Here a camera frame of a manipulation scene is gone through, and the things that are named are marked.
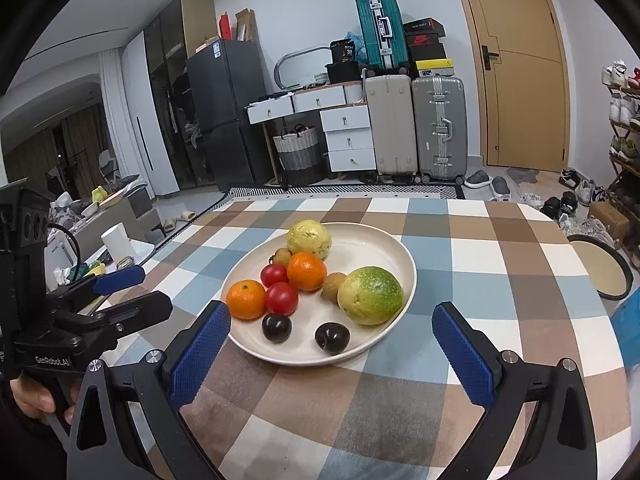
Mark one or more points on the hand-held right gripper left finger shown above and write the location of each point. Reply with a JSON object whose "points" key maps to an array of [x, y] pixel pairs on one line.
{"points": [[200, 355]]}

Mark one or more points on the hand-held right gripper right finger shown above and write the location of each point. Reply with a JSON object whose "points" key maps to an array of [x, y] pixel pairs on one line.
{"points": [[462, 355]]}

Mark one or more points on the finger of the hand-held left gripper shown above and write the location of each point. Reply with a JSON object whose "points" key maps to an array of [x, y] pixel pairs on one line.
{"points": [[140, 307], [120, 279]]}

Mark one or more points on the orange mandarin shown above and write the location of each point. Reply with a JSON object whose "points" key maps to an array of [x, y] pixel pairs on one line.
{"points": [[245, 300], [307, 271]]}

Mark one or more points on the dark purple plum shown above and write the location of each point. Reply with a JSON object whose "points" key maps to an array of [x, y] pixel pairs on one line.
{"points": [[332, 337], [276, 327]]}

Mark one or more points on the red tomato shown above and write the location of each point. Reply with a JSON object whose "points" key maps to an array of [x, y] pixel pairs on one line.
{"points": [[272, 275], [281, 299]]}

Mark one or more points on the green speckled round fruit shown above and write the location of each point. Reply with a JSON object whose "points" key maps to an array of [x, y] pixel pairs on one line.
{"points": [[370, 295]]}

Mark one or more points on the brown longan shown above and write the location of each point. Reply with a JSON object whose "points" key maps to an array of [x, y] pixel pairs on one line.
{"points": [[332, 287], [282, 257]]}

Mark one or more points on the white round plate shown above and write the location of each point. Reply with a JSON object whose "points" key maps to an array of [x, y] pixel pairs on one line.
{"points": [[380, 255]]}

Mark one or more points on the person's left forearm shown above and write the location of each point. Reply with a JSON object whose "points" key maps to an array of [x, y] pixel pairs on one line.
{"points": [[25, 455]]}

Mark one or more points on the person's left hand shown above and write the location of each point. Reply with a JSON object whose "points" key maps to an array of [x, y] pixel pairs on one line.
{"points": [[32, 400]]}

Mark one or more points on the white paper towel roll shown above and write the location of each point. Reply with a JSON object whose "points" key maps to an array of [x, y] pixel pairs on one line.
{"points": [[117, 242]]}

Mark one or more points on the beige slippers pair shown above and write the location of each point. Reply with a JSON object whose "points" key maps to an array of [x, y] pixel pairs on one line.
{"points": [[178, 220]]}

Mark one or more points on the yellow round fruit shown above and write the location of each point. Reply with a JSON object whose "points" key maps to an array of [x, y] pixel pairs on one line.
{"points": [[309, 239]]}

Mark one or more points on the round black rimmed stool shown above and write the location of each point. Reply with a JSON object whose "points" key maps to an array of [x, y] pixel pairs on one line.
{"points": [[597, 267]]}

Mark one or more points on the black shoe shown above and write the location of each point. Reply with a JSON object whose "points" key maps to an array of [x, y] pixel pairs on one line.
{"points": [[550, 208], [569, 203]]}

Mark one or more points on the grey slipper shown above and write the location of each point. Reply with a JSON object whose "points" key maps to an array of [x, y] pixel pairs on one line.
{"points": [[501, 186], [477, 179]]}

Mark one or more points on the white and glass wardrobe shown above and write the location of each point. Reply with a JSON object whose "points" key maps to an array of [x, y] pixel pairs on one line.
{"points": [[160, 110]]}

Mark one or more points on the grey floor mat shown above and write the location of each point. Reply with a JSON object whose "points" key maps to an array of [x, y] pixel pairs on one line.
{"points": [[521, 175]]}

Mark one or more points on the striped floor rug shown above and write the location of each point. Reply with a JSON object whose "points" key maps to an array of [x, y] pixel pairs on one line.
{"points": [[350, 191]]}

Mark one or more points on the woven brown box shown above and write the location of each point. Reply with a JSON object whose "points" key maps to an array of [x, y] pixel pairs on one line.
{"points": [[609, 220]]}

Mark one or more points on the dark grey refrigerator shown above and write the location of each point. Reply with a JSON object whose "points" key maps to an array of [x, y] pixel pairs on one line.
{"points": [[230, 110]]}

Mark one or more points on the black and white sneaker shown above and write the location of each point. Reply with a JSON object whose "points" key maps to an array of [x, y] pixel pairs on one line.
{"points": [[570, 177]]}

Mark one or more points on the grey woven basket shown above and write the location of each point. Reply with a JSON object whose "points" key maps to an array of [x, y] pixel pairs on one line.
{"points": [[299, 155]]}

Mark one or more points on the silver suitcase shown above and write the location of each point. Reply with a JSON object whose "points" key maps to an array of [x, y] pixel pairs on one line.
{"points": [[440, 125]]}

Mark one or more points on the beige suitcase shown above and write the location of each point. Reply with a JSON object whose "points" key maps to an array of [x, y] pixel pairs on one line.
{"points": [[392, 125]]}

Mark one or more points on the white desk with drawers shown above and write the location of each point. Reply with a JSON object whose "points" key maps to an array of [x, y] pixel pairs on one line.
{"points": [[347, 135]]}

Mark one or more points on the wooden shoe rack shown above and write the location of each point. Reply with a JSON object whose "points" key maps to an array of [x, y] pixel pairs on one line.
{"points": [[625, 160]]}

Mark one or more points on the red bag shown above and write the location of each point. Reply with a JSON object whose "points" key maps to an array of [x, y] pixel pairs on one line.
{"points": [[226, 25]]}

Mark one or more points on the wooden door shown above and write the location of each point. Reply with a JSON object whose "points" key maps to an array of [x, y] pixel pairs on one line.
{"points": [[520, 85]]}

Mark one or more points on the white perforated basket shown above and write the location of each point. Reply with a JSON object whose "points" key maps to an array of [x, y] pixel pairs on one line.
{"points": [[321, 79]]}

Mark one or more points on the brown cardboard box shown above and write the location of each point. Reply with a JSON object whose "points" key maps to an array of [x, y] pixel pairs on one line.
{"points": [[245, 24]]}

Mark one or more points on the white ribbed bin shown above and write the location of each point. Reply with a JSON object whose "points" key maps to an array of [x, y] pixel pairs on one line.
{"points": [[352, 92]]}

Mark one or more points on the yellow and black shoe box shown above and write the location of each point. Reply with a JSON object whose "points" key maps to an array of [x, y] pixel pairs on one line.
{"points": [[434, 67]]}

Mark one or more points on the black storage bin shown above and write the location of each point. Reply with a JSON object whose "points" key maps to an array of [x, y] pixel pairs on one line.
{"points": [[344, 72]]}

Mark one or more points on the plain black shoe box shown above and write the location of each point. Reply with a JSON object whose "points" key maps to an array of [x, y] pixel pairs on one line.
{"points": [[427, 51]]}

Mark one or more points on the small black printed box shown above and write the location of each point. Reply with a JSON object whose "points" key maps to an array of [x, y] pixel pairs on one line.
{"points": [[344, 51]]}

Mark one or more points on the blue plastic bag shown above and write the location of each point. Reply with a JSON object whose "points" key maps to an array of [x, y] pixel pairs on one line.
{"points": [[357, 40]]}

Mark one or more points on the teal suitcase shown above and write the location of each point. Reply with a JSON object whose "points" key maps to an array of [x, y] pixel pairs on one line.
{"points": [[382, 30]]}

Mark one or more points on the chrome oval frame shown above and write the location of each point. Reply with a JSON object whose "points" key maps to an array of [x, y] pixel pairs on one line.
{"points": [[280, 67]]}

